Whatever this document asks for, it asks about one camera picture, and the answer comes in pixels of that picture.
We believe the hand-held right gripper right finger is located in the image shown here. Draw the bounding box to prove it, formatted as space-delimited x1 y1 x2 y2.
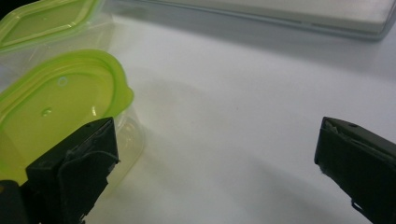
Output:
314 117 396 224

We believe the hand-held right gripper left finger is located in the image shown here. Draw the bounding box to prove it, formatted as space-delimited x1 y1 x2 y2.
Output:
19 117 120 224

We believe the round container with green lid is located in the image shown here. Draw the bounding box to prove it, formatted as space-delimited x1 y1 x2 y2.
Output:
0 49 147 197

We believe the rectangular container with green lid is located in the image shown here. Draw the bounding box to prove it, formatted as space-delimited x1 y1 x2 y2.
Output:
0 0 115 91

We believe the white wire rack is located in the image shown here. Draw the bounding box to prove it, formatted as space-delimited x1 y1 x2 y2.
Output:
104 0 396 41

